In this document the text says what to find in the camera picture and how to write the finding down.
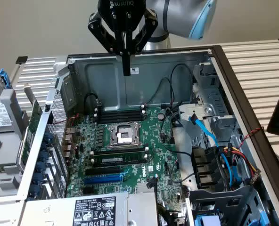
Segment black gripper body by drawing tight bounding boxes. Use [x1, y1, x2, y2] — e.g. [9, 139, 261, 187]
[97, 0, 147, 32]

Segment green graphics card black shroud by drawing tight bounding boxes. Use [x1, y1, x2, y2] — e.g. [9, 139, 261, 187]
[16, 84, 45, 172]

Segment open metal PC case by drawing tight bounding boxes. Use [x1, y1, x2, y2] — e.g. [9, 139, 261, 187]
[16, 44, 279, 226]

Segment metal disk bay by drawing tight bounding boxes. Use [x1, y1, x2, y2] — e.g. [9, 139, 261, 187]
[192, 62, 237, 118]

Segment grey plastic bay latch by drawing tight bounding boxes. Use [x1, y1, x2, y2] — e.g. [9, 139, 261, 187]
[178, 105, 215, 128]

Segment CPU socket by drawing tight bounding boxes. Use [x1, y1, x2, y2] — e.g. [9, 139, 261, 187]
[106, 121, 142, 150]

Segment green motherboard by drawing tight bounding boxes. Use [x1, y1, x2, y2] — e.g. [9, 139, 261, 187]
[64, 107, 189, 226]

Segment installed RAM stick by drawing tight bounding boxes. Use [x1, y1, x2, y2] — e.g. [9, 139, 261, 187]
[92, 152, 148, 166]

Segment black plastic fan shroud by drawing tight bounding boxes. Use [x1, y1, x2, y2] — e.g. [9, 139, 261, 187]
[191, 145, 225, 189]

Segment grey parts rack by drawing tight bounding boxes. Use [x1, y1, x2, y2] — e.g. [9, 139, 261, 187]
[0, 88, 31, 201]

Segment silver chipset heatsink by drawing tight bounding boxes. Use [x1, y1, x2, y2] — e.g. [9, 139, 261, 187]
[136, 182, 157, 194]

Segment grey power supply unit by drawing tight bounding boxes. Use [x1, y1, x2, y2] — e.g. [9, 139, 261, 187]
[19, 192, 159, 226]

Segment grey drive cage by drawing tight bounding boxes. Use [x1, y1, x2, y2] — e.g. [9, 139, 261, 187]
[189, 186, 272, 226]

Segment tall black looped wire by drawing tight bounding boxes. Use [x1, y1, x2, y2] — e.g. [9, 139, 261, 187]
[170, 63, 194, 106]

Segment low black looped wire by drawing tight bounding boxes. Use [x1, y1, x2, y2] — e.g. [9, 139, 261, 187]
[145, 77, 175, 106]

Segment small black wire loop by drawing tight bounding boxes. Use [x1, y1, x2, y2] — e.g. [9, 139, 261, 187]
[84, 93, 102, 111]

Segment short red-black twisted wire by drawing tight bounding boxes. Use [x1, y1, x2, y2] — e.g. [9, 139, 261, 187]
[52, 113, 81, 153]

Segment blue plastic disk rail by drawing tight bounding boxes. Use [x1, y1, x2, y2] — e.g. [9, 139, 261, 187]
[0, 67, 12, 90]

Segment blue disk data wire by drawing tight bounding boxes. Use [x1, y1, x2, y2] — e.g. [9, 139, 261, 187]
[188, 113, 243, 189]

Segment long red-black twisted wire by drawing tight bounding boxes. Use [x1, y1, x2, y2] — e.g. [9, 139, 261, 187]
[238, 126, 265, 149]

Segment coloured disk power wires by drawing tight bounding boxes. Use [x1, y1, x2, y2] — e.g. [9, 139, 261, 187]
[221, 145, 262, 186]

